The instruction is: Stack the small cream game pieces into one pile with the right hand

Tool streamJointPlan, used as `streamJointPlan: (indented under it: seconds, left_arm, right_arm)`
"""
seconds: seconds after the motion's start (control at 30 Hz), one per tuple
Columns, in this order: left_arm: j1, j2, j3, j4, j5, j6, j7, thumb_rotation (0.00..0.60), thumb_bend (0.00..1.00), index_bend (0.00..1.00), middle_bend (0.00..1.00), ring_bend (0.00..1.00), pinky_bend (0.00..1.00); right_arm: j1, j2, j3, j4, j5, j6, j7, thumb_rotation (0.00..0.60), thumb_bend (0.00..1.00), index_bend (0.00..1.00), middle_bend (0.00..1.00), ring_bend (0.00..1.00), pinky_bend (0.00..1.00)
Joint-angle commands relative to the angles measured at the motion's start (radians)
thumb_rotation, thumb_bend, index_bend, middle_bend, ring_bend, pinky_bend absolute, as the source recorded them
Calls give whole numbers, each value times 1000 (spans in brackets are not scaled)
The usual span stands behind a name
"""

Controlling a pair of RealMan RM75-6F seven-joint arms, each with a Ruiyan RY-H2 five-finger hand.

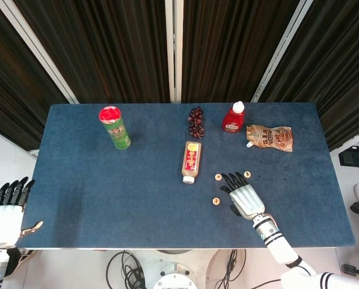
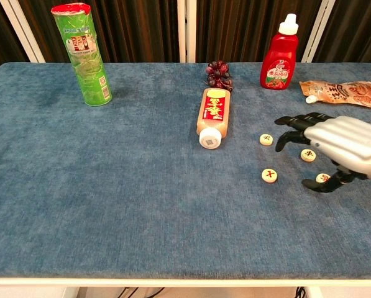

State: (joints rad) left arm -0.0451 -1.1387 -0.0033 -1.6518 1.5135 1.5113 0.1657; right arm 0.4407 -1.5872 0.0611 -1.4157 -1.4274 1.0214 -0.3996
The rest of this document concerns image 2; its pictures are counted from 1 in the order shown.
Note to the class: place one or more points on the green chips can red lid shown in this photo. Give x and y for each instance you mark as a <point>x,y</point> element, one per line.
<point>85,62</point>

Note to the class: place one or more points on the brown spouted sauce pouch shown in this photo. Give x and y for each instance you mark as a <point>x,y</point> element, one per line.
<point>343,91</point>

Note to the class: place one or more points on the white metal frame post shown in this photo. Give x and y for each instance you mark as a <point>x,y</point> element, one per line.
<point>23,34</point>
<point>181,31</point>
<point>318,31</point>

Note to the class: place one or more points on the red label drink bottle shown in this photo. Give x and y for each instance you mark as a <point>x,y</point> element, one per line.
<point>214,108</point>

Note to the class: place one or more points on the blue velvet table cloth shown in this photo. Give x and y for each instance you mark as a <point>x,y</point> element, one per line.
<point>110,186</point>

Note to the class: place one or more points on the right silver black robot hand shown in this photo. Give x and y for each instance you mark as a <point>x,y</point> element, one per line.
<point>343,142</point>

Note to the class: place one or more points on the red ketchup squeeze bottle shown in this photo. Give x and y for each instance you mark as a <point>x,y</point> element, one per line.
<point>278,62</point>

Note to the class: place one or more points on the dark red grape bunch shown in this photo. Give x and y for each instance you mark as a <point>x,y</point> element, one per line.
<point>217,74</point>

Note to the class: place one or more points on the dark brown pleated curtain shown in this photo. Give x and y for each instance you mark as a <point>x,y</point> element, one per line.
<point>135,31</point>

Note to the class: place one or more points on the white table frame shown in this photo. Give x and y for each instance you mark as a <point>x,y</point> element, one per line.
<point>172,282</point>

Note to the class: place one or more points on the chess piece disc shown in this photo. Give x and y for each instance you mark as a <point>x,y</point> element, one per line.
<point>308,155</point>
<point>269,175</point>
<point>321,177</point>
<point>266,139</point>

